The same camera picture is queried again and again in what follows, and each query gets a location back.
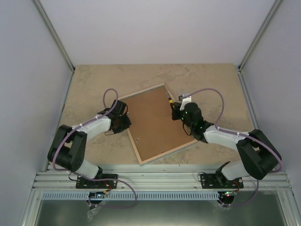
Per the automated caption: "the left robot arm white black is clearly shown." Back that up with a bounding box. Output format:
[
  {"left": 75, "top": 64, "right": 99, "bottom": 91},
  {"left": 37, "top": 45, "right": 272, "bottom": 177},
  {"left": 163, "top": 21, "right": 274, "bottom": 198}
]
[{"left": 48, "top": 100, "right": 131, "bottom": 188}]

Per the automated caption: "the aluminium corner post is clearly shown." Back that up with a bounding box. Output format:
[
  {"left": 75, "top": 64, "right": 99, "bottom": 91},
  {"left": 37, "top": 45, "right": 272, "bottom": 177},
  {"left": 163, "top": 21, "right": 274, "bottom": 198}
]
[
  {"left": 32, "top": 0, "right": 75, "bottom": 73},
  {"left": 237, "top": 0, "right": 284, "bottom": 72}
]

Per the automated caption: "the yellow handled screwdriver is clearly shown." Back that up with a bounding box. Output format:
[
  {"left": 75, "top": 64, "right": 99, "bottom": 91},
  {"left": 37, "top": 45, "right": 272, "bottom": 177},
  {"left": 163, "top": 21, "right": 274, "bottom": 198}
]
[{"left": 166, "top": 90, "right": 174, "bottom": 104}]

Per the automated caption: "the clear plastic bag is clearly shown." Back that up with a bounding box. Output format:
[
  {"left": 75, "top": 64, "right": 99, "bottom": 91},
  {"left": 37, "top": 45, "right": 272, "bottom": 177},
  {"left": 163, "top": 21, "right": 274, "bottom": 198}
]
[{"left": 87, "top": 205, "right": 101, "bottom": 222}]

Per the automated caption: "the grey slotted cable duct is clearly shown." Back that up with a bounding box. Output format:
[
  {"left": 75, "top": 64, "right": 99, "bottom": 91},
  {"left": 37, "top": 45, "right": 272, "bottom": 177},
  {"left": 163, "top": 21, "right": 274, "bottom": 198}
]
[{"left": 41, "top": 191, "right": 219, "bottom": 201}]

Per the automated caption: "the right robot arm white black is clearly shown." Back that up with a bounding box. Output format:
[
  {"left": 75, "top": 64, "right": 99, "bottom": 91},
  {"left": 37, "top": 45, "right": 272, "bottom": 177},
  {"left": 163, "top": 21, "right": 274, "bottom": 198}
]
[{"left": 170, "top": 101, "right": 282, "bottom": 188}]

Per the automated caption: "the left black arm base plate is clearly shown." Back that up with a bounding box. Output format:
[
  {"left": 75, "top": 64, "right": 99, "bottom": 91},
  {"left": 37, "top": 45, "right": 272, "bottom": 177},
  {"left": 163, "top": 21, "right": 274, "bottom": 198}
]
[{"left": 76, "top": 174, "right": 118, "bottom": 190}]

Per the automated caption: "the right aluminium corner post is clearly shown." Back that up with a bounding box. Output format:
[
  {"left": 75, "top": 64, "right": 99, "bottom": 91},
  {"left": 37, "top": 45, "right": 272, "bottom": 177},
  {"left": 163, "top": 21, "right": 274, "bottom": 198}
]
[{"left": 237, "top": 0, "right": 284, "bottom": 72}]

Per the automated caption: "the left aluminium corner post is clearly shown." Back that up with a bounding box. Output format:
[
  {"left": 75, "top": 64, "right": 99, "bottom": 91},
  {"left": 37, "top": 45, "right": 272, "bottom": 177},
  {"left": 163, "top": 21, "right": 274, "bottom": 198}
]
[{"left": 32, "top": 0, "right": 75, "bottom": 73}]

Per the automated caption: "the teal wooden photo frame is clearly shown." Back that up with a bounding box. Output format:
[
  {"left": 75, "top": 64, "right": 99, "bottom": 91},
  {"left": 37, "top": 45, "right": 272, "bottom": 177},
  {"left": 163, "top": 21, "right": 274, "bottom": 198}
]
[{"left": 120, "top": 83, "right": 196, "bottom": 165}]

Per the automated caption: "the aluminium rail base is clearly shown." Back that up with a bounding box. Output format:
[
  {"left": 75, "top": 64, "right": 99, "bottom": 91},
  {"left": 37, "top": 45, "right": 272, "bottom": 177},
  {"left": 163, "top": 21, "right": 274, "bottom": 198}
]
[{"left": 32, "top": 163, "right": 292, "bottom": 193}]

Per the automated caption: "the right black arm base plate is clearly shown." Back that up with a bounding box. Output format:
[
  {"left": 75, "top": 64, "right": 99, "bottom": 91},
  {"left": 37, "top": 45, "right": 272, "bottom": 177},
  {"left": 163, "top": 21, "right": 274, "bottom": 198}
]
[{"left": 198, "top": 172, "right": 244, "bottom": 189}]

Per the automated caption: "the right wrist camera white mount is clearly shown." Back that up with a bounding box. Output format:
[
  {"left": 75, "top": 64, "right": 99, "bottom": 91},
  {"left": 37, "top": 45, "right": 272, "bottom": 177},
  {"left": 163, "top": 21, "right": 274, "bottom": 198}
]
[{"left": 178, "top": 93, "right": 192, "bottom": 111}]

